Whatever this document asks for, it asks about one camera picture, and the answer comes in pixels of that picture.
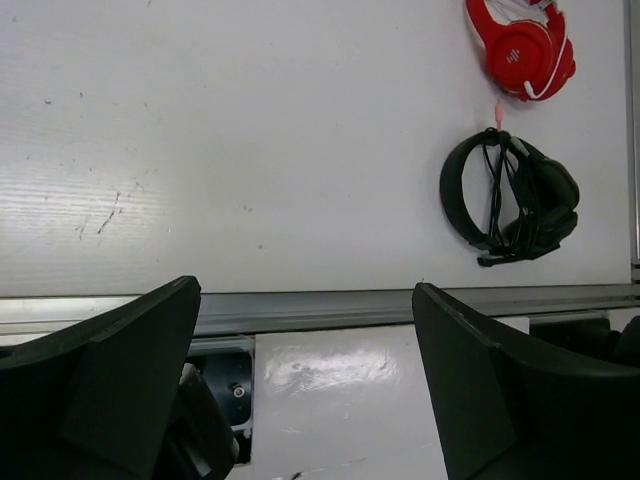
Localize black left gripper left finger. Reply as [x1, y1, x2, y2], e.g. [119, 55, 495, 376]
[1, 276, 201, 479]

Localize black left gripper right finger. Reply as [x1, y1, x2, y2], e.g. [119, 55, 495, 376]
[412, 283, 639, 479]

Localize thin black headset cable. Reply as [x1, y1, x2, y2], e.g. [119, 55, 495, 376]
[482, 102, 539, 259]

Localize black headset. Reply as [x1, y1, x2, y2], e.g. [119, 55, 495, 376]
[439, 128, 580, 268]

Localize red headphones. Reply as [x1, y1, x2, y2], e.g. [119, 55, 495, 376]
[465, 1, 576, 102]

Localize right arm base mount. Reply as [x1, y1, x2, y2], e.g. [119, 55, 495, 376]
[529, 316, 639, 368]

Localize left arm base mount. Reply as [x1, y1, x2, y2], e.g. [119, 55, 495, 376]
[164, 339, 256, 480]

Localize aluminium front table rail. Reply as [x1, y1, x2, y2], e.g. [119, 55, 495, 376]
[1, 284, 639, 343]

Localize aluminium right side rail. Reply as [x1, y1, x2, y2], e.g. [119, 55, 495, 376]
[623, 0, 639, 287]

